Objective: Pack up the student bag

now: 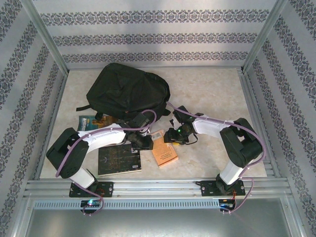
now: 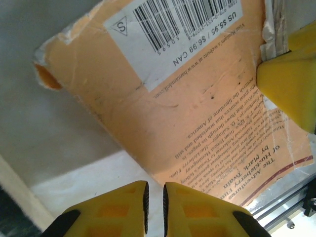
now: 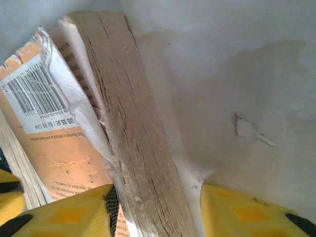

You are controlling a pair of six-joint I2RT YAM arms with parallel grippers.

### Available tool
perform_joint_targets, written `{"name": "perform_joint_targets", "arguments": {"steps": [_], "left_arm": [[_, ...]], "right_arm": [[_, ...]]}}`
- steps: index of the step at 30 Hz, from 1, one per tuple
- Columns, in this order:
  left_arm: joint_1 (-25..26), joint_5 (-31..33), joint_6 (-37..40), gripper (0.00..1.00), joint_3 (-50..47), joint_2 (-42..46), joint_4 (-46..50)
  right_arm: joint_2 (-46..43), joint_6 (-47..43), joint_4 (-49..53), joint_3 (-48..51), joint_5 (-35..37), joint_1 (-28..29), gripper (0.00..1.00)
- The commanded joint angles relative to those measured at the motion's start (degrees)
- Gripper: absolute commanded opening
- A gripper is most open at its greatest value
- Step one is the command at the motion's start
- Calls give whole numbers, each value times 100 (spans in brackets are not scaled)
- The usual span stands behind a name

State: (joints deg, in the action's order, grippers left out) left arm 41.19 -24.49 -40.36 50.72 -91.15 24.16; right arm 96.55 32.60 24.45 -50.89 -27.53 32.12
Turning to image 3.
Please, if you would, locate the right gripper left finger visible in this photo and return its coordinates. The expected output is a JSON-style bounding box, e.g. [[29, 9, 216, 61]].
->
[[0, 169, 119, 237]]

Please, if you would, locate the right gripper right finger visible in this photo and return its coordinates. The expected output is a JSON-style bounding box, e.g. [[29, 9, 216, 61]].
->
[[199, 184, 316, 237]]

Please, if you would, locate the orange cover paperback book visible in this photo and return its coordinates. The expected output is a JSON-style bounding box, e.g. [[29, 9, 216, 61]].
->
[[0, 11, 199, 237]]

